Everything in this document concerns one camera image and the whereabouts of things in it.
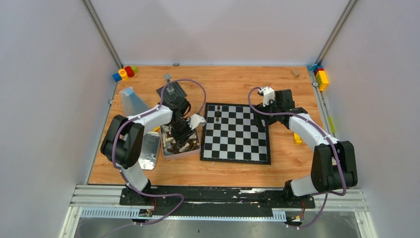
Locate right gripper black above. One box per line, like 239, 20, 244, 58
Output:
252, 97, 281, 128

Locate folding chess board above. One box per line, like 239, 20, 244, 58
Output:
200, 103, 271, 165

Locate silver tin lid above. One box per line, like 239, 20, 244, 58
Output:
138, 131, 160, 171

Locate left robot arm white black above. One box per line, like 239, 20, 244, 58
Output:
100, 97, 195, 205

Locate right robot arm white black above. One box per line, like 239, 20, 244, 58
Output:
250, 86, 358, 207

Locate pink tin box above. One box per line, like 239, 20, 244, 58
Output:
160, 125, 201, 160

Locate yellow plastic block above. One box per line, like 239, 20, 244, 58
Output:
293, 133, 303, 145

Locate grey lego baseplate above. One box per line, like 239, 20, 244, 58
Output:
156, 73, 187, 102

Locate small wooden block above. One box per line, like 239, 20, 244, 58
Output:
290, 69, 300, 78

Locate stacked coloured bricks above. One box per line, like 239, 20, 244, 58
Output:
306, 64, 329, 92

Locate coloured toy blocks cluster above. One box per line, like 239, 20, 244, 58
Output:
112, 66, 138, 82

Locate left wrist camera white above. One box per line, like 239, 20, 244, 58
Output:
188, 114, 207, 129

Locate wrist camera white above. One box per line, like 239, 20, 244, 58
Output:
188, 114, 207, 129
260, 86, 275, 107

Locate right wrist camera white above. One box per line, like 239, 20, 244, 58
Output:
260, 86, 275, 107

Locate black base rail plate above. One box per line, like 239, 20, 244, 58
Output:
119, 185, 315, 217

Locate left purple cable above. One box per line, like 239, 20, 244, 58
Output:
111, 78, 208, 227

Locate aluminium frame rail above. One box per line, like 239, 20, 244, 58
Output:
61, 184, 377, 238

